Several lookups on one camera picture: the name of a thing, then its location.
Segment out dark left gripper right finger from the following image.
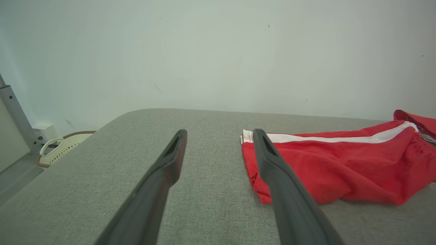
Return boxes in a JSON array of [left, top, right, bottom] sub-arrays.
[[253, 128, 344, 245]]

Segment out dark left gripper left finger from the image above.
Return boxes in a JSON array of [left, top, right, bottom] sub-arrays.
[[94, 129, 188, 245]]

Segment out red shorts with white stripe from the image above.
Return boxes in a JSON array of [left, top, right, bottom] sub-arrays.
[[240, 110, 436, 206]]

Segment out cream perforated laundry basket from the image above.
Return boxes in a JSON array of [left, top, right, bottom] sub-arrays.
[[36, 131, 97, 169]]

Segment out white board panel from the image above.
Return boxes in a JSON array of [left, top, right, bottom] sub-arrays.
[[0, 99, 31, 172]]

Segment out white wall socket box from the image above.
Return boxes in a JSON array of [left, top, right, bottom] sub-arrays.
[[32, 124, 59, 145]]

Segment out grey aluminium post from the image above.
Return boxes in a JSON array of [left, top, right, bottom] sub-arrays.
[[0, 73, 43, 153]]

